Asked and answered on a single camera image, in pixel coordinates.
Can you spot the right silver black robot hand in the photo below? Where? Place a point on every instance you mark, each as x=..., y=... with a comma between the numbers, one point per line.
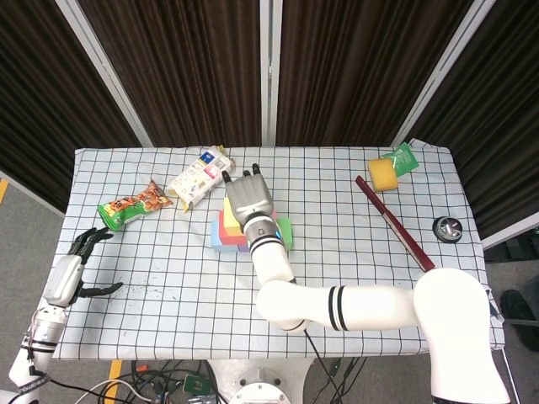
x=248, y=198

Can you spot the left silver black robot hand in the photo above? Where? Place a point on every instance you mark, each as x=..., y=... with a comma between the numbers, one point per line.
x=65, y=280

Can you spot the yellow foam cube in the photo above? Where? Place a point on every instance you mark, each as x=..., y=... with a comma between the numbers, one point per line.
x=231, y=219

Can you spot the red foam cube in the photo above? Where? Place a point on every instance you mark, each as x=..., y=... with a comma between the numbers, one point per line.
x=229, y=237

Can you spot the green foam cube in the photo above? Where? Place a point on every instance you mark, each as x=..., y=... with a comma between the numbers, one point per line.
x=286, y=231

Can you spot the light blue foam cube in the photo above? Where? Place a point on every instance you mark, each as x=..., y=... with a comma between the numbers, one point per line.
x=219, y=240

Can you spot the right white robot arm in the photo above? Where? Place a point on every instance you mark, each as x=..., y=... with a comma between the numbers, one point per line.
x=358, y=303

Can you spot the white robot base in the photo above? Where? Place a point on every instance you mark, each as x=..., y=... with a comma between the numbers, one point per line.
x=261, y=379

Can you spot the purple foam cube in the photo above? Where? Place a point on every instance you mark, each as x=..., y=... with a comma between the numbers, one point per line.
x=243, y=248

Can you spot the white snack package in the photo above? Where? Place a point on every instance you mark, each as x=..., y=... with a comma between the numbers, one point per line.
x=200, y=177

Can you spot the green orange snack bag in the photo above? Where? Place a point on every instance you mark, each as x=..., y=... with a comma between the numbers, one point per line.
x=130, y=206

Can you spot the white checkered tablecloth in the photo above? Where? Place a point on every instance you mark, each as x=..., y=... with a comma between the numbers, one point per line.
x=189, y=303

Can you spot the yellow sponge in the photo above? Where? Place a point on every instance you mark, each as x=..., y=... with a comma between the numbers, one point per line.
x=382, y=174

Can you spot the dark brown ribbed partition panel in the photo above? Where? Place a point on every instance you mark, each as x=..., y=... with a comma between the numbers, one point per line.
x=358, y=63
x=42, y=84
x=505, y=105
x=189, y=63

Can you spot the dark red long box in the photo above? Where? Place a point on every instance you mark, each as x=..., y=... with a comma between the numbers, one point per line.
x=396, y=223

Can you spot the green sachet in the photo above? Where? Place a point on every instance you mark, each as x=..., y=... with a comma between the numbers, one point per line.
x=405, y=160

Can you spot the green circuit board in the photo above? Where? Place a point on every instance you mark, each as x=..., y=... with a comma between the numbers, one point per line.
x=195, y=384

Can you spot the metal call bell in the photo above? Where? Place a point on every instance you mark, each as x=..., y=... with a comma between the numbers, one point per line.
x=446, y=229

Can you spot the black round floor object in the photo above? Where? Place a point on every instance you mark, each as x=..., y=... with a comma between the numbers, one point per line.
x=520, y=309

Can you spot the white partition post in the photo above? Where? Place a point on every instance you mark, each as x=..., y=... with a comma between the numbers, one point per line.
x=269, y=63
x=105, y=76
x=442, y=71

